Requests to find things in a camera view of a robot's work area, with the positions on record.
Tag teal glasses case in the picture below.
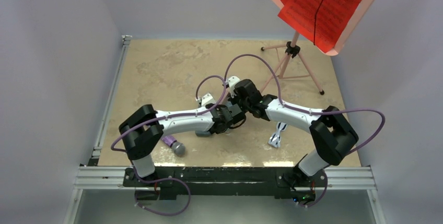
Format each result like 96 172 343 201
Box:
195 131 212 137

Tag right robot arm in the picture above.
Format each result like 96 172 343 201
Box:
228 76 359 186

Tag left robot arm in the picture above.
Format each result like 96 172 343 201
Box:
119 103 246 187

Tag white folded glasses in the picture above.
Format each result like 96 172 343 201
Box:
268 122 287 148

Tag purple microphone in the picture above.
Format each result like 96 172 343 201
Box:
161 135 186 157

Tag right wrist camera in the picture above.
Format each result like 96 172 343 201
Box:
225 76 241 90

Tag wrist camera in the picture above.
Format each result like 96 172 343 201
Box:
197 92 217 107
225 76 241 90

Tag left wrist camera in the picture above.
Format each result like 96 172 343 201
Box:
197 92 217 107

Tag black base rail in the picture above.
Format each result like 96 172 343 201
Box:
123 167 327 202

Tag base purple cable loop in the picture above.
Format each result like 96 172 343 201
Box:
133 172 191 217

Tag aluminium frame rail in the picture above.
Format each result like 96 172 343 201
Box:
65 39 376 223

